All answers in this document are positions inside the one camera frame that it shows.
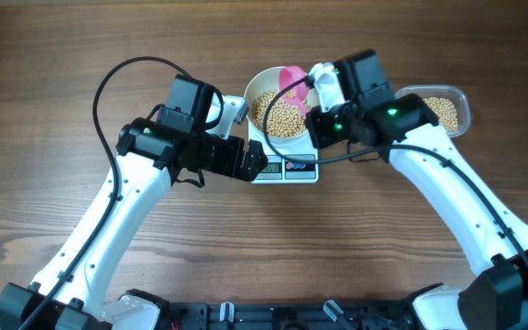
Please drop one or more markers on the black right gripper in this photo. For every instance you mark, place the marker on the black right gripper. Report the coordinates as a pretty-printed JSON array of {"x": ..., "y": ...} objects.
[{"x": 314, "y": 118}]

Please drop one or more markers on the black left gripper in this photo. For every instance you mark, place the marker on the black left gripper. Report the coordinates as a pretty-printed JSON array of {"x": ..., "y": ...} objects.
[{"x": 249, "y": 170}]

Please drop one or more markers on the pink plastic measuring scoop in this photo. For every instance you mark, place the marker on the pink plastic measuring scoop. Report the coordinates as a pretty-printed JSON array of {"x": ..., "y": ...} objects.
[{"x": 298, "y": 94}]

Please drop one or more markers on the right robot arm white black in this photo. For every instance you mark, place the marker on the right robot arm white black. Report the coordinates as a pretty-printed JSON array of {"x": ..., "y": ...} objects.
[{"x": 358, "y": 104}]

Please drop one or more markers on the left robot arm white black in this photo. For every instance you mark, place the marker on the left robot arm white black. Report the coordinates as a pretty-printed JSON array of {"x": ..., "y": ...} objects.
[{"x": 190, "y": 131}]

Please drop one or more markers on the soybeans pile in bowl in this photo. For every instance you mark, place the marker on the soybeans pile in bowl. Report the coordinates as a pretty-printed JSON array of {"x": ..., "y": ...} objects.
[{"x": 284, "y": 120}]

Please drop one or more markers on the white round bowl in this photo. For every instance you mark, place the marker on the white round bowl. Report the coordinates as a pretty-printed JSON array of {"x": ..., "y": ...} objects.
[{"x": 269, "y": 80}]

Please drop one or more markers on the clear container of soybeans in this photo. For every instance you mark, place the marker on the clear container of soybeans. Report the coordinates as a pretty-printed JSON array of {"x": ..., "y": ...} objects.
[{"x": 449, "y": 103}]

